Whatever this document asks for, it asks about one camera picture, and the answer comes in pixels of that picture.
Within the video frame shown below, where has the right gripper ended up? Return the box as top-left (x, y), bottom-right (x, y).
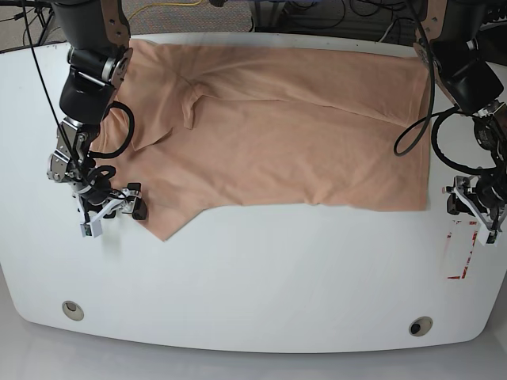
top-left (72, 182), bottom-right (148, 224)

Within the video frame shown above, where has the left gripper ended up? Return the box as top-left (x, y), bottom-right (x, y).
top-left (442, 175), bottom-right (506, 232)

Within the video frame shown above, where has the peach orange t-shirt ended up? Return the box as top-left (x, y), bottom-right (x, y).
top-left (111, 40), bottom-right (429, 240)

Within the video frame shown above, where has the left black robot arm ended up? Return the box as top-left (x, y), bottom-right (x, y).
top-left (415, 1), bottom-right (506, 245)

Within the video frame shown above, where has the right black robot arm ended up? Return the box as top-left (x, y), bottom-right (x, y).
top-left (48, 0), bottom-right (147, 238)

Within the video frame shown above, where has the red tape rectangle marking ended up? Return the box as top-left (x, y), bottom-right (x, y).
top-left (443, 219), bottom-right (478, 279)

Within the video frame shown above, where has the black tripod stand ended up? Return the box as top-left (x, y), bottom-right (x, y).
top-left (1, 5), bottom-right (59, 51)

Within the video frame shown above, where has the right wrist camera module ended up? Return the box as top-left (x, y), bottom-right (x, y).
top-left (80, 220), bottom-right (103, 238)

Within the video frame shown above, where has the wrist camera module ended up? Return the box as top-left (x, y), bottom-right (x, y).
top-left (477, 226), bottom-right (501, 245)
top-left (80, 220), bottom-right (103, 238)

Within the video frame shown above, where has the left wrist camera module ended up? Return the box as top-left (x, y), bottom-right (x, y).
top-left (477, 226), bottom-right (501, 245)

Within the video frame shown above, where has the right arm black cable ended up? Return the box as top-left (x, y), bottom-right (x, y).
top-left (23, 0), bottom-right (135, 187)

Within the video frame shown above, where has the left table cable grommet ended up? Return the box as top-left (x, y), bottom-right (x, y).
top-left (62, 301), bottom-right (84, 321)

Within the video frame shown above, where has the table cable grommet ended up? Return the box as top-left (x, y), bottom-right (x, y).
top-left (62, 301), bottom-right (84, 321)
top-left (409, 316), bottom-right (433, 337)

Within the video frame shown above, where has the right table cable grommet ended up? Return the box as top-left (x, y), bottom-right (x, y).
top-left (409, 316), bottom-right (433, 337)

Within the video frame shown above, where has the yellow cable on floor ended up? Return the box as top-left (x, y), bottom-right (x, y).
top-left (130, 0), bottom-right (203, 21)

